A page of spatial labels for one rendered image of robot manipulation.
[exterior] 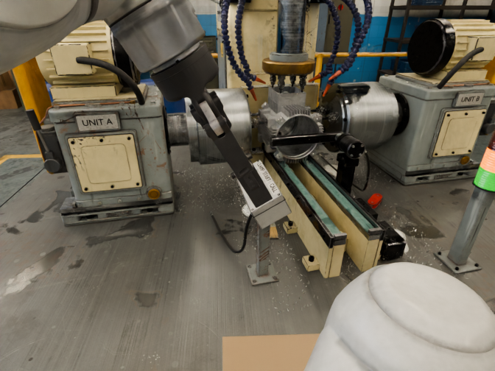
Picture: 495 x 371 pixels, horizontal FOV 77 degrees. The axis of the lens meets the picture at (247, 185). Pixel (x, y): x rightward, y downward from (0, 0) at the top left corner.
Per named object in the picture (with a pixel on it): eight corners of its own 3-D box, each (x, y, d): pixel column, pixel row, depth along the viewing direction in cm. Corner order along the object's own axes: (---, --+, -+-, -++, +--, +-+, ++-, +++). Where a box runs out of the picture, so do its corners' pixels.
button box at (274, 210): (243, 189, 77) (233, 172, 74) (269, 174, 76) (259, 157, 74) (261, 230, 62) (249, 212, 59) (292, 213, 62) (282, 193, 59)
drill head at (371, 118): (295, 140, 131) (300, 78, 119) (382, 133, 139) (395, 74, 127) (320, 165, 110) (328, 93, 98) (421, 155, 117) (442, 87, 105)
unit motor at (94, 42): (61, 154, 110) (19, 19, 90) (158, 147, 117) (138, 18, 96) (34, 190, 88) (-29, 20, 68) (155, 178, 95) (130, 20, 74)
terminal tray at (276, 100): (267, 106, 119) (267, 87, 115) (293, 104, 121) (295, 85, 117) (276, 115, 108) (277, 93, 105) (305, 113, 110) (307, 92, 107)
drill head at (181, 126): (154, 152, 120) (144, 85, 108) (247, 144, 127) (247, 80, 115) (151, 182, 99) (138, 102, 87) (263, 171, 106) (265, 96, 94)
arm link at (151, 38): (180, -13, 37) (206, 36, 40) (116, 27, 38) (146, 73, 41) (183, -20, 29) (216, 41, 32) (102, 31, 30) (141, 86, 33)
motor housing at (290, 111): (255, 145, 125) (256, 97, 116) (300, 141, 129) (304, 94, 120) (269, 165, 108) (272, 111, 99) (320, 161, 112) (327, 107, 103)
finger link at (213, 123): (202, 82, 38) (207, 90, 33) (224, 119, 40) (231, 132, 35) (185, 93, 38) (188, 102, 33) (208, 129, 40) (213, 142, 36)
